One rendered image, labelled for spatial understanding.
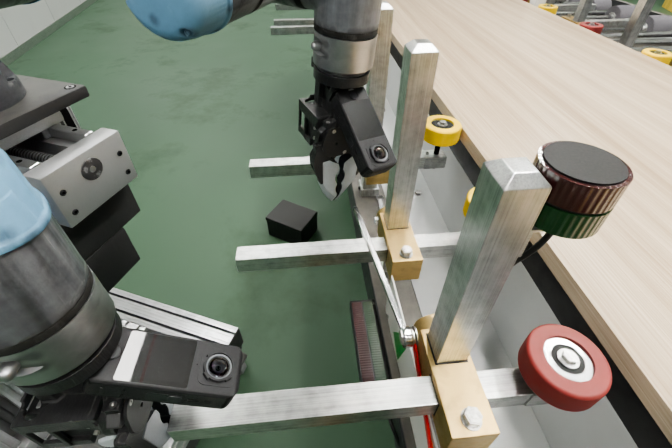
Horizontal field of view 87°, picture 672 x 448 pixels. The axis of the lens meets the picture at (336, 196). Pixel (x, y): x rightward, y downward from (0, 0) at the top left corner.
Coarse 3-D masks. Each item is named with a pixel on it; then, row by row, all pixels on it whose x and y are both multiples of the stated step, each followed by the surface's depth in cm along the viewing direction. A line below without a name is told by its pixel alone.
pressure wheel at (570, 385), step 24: (528, 336) 39; (552, 336) 39; (576, 336) 39; (528, 360) 37; (552, 360) 37; (576, 360) 36; (600, 360) 37; (528, 384) 38; (552, 384) 35; (576, 384) 35; (600, 384) 35; (576, 408) 35
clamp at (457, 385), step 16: (432, 352) 41; (432, 368) 40; (448, 368) 40; (464, 368) 40; (448, 384) 38; (464, 384) 38; (480, 384) 38; (448, 400) 37; (464, 400) 37; (480, 400) 37; (432, 416) 40; (448, 416) 36; (448, 432) 35; (464, 432) 35; (480, 432) 35; (496, 432) 35
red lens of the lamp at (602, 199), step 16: (544, 144) 27; (544, 176) 25; (560, 176) 24; (560, 192) 24; (576, 192) 24; (592, 192) 23; (608, 192) 23; (624, 192) 24; (576, 208) 24; (592, 208) 24; (608, 208) 24
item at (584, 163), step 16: (560, 144) 27; (576, 144) 27; (544, 160) 26; (560, 160) 25; (576, 160) 25; (592, 160) 25; (608, 160) 25; (576, 176) 24; (592, 176) 24; (608, 176) 24; (624, 176) 24; (560, 208) 25; (528, 240) 28; (544, 240) 30; (528, 256) 32
